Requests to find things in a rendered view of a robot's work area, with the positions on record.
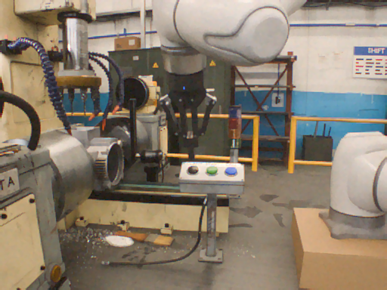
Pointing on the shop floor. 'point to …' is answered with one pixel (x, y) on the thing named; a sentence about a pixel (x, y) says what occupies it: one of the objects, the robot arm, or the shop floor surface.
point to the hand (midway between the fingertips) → (191, 146)
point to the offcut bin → (317, 146)
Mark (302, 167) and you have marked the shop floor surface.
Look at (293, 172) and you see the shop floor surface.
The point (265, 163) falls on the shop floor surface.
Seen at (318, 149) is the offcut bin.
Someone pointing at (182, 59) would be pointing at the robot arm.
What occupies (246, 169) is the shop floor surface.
